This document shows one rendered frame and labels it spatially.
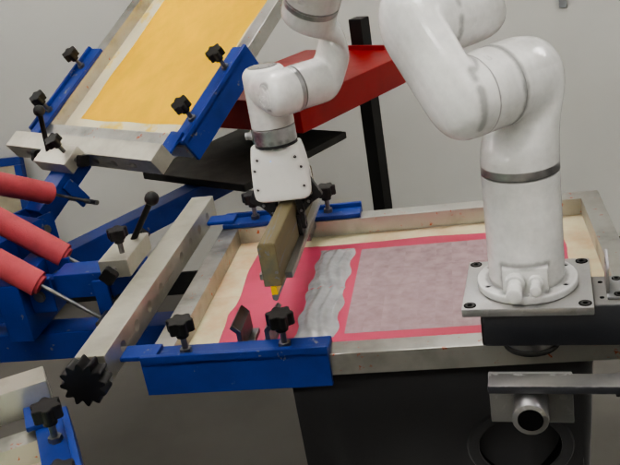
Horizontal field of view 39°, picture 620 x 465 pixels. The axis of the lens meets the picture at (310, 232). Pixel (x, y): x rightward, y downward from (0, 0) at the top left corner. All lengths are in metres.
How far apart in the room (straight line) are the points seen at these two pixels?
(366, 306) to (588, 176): 2.26
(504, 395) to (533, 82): 0.38
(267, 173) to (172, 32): 1.02
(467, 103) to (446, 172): 2.67
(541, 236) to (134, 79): 1.53
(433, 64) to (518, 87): 0.10
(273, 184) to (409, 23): 0.59
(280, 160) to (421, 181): 2.18
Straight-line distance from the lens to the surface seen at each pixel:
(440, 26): 0.98
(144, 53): 2.46
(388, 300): 1.53
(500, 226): 1.08
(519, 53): 1.02
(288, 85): 1.38
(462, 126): 0.97
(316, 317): 1.50
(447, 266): 1.64
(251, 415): 3.04
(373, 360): 1.33
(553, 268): 1.11
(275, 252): 1.36
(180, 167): 2.53
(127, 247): 1.65
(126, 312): 1.48
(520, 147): 1.04
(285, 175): 1.50
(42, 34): 3.83
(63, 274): 1.71
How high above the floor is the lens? 1.66
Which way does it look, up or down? 22 degrees down
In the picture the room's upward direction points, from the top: 9 degrees counter-clockwise
